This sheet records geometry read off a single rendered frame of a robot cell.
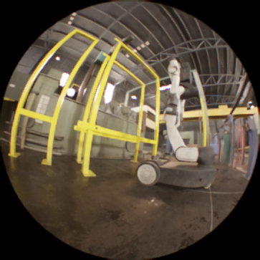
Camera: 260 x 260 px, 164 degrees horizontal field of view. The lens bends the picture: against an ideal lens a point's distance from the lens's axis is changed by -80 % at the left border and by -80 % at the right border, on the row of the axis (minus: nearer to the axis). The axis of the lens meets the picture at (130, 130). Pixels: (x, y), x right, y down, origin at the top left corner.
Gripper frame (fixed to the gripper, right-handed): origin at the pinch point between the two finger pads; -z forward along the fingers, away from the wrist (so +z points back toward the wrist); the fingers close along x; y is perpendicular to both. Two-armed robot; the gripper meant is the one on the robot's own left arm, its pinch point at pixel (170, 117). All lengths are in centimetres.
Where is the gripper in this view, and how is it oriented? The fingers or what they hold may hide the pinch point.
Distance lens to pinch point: 77.0
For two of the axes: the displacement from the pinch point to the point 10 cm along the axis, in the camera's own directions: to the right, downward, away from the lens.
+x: -7.5, -1.9, 6.3
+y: -6.0, -2.2, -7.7
